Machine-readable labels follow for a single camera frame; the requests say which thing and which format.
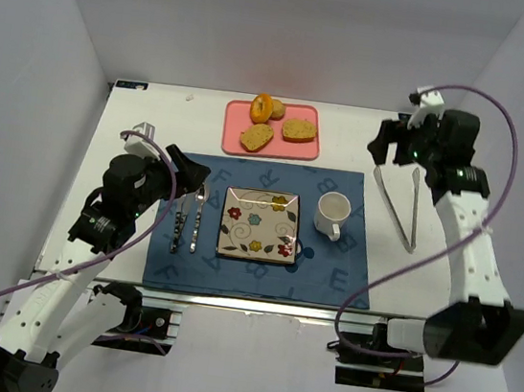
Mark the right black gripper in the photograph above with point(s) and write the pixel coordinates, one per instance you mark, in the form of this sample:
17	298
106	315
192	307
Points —
395	143

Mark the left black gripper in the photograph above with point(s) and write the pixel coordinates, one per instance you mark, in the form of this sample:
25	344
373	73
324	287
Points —
174	171

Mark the herb bread slice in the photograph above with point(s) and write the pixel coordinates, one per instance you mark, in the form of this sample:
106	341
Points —
299	131
256	137

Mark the silver metal tongs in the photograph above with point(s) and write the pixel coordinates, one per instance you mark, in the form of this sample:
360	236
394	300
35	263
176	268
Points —
407	230

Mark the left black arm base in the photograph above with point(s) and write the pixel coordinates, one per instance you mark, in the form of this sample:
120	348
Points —
147	327

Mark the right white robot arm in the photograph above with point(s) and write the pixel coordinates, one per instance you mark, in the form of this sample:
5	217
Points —
480	324

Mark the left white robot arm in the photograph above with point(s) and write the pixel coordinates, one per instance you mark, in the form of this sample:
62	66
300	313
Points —
42	337

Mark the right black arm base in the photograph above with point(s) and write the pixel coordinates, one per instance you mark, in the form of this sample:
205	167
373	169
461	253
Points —
355	369

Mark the orange glazed bread roll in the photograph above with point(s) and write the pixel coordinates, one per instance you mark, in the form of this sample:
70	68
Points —
261	108

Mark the small round bread bun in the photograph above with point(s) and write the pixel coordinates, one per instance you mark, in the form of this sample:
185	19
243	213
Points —
277	110

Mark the silver spoon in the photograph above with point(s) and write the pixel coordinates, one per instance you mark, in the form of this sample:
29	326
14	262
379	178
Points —
201	197

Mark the silver knife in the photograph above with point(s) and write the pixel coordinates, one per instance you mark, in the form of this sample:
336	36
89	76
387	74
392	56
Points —
182	211

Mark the blue letter-print placemat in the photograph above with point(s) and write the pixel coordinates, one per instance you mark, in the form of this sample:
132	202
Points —
324	274

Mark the square floral ceramic plate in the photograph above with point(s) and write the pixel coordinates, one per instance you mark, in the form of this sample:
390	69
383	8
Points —
259	226

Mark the white ceramic mug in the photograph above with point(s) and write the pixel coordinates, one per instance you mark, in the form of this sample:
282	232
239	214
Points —
332	211

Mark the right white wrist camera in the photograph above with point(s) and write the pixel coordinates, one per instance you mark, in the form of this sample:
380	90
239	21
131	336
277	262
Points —
427	101

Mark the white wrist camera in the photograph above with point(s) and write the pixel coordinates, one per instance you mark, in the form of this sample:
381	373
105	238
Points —
139	147
427	101

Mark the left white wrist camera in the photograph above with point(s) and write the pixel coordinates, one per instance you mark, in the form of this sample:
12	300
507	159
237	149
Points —
139	147

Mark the aluminium table frame rail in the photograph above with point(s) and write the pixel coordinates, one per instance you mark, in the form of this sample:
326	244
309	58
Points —
350	316

